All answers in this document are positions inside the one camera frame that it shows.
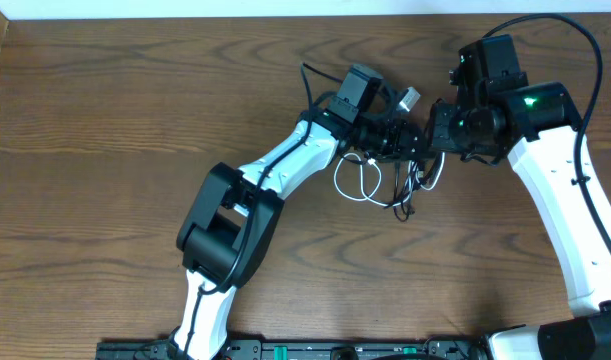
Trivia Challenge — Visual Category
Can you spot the black USB cable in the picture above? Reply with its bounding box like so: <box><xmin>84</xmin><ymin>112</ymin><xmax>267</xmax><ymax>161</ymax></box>
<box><xmin>384</xmin><ymin>158</ymin><xmax>426</xmax><ymax>223</ymax></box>

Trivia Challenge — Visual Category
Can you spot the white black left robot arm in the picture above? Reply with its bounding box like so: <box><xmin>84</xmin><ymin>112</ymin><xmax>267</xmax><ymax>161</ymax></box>
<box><xmin>170</xmin><ymin>64</ymin><xmax>426</xmax><ymax>359</ymax></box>

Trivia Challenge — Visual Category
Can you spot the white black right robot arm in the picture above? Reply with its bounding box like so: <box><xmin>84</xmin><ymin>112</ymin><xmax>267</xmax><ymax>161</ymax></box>
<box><xmin>430</xmin><ymin>35</ymin><xmax>611</xmax><ymax>359</ymax></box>

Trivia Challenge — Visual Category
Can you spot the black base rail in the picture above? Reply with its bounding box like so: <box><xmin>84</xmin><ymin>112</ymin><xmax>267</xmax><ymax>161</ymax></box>
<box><xmin>93</xmin><ymin>337</ymin><xmax>491</xmax><ymax>360</ymax></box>

